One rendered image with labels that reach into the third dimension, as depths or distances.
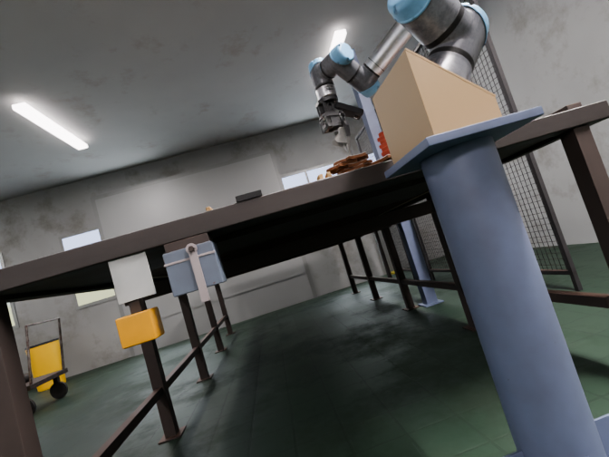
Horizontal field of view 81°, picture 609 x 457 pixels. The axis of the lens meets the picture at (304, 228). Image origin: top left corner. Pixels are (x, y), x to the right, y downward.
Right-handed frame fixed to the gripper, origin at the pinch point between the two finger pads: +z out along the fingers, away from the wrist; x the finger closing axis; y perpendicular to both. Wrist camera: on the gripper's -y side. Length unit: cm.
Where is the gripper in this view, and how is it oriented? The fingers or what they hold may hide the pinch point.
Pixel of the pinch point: (349, 148)
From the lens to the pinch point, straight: 138.1
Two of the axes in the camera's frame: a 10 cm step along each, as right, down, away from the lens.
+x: 2.5, -1.5, -9.6
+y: -9.2, 2.6, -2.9
